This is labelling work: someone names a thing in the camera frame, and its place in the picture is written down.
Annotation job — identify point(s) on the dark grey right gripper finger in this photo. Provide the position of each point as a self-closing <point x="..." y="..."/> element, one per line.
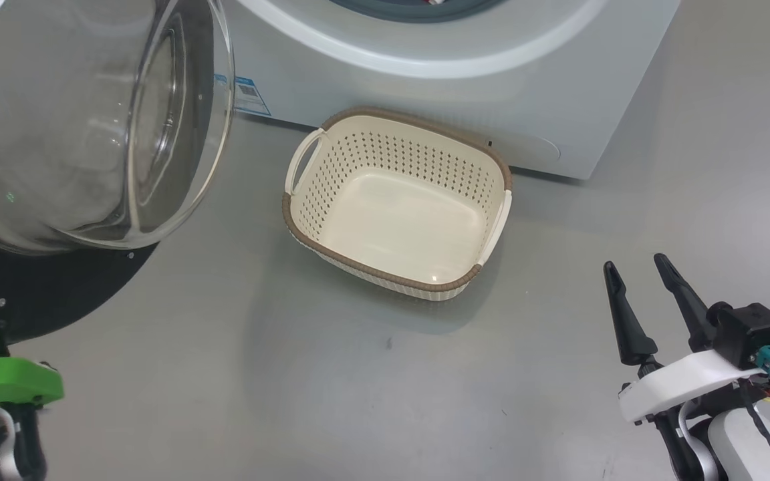
<point x="689" y="307"/>
<point x="629" y="334"/>

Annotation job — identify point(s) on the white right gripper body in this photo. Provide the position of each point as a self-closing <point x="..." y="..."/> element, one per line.
<point x="672" y="387"/>

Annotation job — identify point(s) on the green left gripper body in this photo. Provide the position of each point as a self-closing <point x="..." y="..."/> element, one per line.
<point x="4" y="381"/>

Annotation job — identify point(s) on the black glass washing machine door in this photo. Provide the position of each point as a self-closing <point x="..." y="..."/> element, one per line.
<point x="57" y="133"/>

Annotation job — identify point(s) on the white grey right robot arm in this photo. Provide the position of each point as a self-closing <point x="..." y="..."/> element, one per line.
<point x="739" y="447"/>

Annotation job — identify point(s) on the cream perforated laundry basket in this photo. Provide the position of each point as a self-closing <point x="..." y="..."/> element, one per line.
<point x="398" y="227"/>

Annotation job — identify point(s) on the white front-load washing machine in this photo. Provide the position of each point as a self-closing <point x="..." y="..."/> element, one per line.
<point x="559" y="87"/>

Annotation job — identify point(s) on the grey rubber door gasket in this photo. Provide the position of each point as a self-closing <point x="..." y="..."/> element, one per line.
<point x="385" y="10"/>

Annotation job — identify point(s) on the blue white energy label sticker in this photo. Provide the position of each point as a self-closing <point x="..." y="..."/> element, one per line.
<point x="251" y="97"/>

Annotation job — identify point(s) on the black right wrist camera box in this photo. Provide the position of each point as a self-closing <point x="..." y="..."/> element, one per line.
<point x="752" y="334"/>

